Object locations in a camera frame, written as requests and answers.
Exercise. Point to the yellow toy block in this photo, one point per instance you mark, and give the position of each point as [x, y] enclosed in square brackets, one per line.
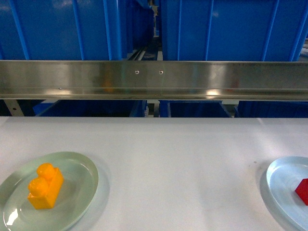
[45, 188]

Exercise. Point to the red toy block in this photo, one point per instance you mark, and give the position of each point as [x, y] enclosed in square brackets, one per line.
[302, 191]

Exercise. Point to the lower blue bin right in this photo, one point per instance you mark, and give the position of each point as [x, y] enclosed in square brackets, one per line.
[193, 109]

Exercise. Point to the steel shelf rack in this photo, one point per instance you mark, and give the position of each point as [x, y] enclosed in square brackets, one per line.
[154, 80]

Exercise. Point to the large blue bin right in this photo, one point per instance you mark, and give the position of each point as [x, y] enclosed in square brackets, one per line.
[233, 30]

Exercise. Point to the large blue bin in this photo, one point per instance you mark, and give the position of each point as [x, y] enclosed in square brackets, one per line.
[233, 30]
[73, 29]

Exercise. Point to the green plate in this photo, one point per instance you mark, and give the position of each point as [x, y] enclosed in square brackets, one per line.
[75, 196]

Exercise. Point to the lower blue bin left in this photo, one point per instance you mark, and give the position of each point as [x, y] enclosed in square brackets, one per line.
[96, 108]

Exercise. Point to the light blue plate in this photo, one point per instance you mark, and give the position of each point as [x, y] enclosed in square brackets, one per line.
[283, 176]

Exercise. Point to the large blue bin left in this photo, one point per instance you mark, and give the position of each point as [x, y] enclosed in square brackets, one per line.
[73, 29]

